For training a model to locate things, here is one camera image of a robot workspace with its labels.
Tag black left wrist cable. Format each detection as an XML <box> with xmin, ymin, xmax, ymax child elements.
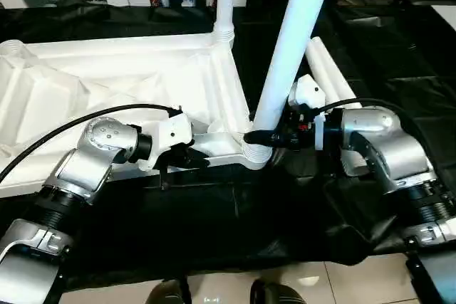
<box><xmin>0</xmin><ymin>103</ymin><xmax>183</xmax><ymax>185</ymax></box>

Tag person's black shoes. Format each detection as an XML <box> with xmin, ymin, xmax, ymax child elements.
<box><xmin>249</xmin><ymin>279</ymin><xmax>308</xmax><ymax>304</ymax></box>
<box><xmin>144</xmin><ymin>279</ymin><xmax>194</xmax><ymax>304</ymax></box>

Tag white plastic table top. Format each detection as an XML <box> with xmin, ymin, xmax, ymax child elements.
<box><xmin>0</xmin><ymin>30</ymin><xmax>276</xmax><ymax>199</ymax></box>

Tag black plastic mat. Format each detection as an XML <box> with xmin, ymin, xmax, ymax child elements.
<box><xmin>0</xmin><ymin>1</ymin><xmax>456</xmax><ymax>280</ymax></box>

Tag white flat board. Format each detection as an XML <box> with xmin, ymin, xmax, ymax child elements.
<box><xmin>430</xmin><ymin>5</ymin><xmax>456</xmax><ymax>32</ymax></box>

